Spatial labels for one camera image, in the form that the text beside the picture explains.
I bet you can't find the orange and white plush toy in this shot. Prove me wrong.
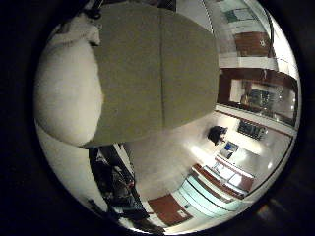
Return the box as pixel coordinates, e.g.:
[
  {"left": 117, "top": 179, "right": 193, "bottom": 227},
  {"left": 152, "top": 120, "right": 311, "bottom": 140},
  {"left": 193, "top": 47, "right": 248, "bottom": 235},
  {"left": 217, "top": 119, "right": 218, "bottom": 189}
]
[{"left": 33, "top": 38, "right": 105, "bottom": 148}]

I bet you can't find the person in dark clothes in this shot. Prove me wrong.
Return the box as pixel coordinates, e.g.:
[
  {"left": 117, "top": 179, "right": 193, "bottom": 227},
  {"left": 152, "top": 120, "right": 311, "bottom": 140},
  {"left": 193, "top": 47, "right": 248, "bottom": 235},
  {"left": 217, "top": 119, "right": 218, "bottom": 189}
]
[{"left": 207, "top": 125, "right": 229, "bottom": 147}]

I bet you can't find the computer monitor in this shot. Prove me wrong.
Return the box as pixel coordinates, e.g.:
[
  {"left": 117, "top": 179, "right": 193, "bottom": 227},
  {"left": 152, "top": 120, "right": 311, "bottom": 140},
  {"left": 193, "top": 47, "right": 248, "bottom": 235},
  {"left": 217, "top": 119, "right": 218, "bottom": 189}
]
[{"left": 219, "top": 141, "right": 239, "bottom": 160}]

